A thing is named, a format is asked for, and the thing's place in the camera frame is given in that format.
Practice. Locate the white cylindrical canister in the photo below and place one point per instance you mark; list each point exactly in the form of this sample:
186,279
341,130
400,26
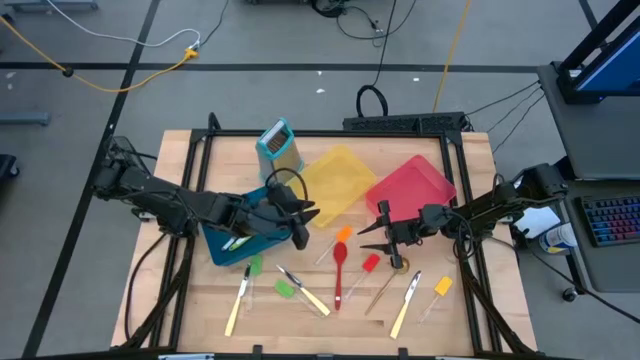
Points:
557,239

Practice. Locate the yellow translucent plastic bin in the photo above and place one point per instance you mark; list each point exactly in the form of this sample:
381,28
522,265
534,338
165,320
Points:
335,182

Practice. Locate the computer monitor black stand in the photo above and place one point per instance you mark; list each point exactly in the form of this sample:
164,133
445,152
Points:
615,70

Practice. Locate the green utensil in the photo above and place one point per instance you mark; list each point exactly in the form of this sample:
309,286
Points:
242,242

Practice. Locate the red plastic spoon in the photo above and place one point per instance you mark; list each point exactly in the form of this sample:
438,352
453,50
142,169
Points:
340,254

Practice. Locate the blue plastic bin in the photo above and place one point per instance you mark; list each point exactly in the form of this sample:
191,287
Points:
215,255

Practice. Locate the gold metal spoon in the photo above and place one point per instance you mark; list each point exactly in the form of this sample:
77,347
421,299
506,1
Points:
382,295

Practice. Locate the white paper sheet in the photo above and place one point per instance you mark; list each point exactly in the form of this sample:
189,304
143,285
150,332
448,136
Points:
537,220

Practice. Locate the black perforated equipment box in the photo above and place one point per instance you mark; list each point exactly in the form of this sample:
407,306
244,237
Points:
400,122

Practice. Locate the white utensil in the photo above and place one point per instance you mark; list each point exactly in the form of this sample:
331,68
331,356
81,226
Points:
227,245

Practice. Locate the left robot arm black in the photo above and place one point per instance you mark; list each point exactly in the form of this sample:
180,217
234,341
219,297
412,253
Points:
150,192

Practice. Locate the black aluminium table frame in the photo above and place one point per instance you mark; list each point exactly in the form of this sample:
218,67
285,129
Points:
225,134

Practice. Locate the silver aluminium rail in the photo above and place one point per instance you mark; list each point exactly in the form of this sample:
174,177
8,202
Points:
187,357

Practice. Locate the backlit computer keyboard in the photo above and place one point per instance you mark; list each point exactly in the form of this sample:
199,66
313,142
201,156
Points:
612,220

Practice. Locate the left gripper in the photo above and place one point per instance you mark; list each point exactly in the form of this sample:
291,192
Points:
280,220

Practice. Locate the grey computer desk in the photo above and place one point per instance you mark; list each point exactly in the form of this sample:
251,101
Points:
590,140

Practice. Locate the red translucent plastic bin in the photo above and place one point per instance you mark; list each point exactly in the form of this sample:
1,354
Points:
410,187

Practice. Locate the black caster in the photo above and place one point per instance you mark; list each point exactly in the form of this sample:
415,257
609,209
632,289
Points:
7,167

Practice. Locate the black table edge clamp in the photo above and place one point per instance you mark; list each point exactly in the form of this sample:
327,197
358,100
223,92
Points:
257,350
403,352

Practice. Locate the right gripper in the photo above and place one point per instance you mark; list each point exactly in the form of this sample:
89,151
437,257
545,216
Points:
410,230

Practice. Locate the grey metal base foot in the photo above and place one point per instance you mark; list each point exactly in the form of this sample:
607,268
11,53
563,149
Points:
50,4
25,119

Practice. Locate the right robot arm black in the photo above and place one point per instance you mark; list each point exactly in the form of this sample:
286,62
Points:
500,200

